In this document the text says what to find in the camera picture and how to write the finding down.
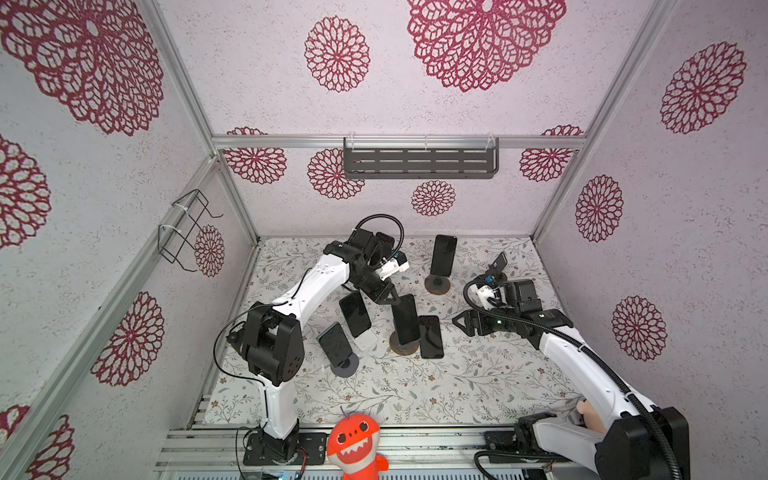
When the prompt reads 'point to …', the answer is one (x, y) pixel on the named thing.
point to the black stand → (495, 271)
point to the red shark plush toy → (353, 445)
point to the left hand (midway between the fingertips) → (392, 304)
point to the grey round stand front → (347, 367)
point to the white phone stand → (366, 339)
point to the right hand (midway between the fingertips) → (466, 313)
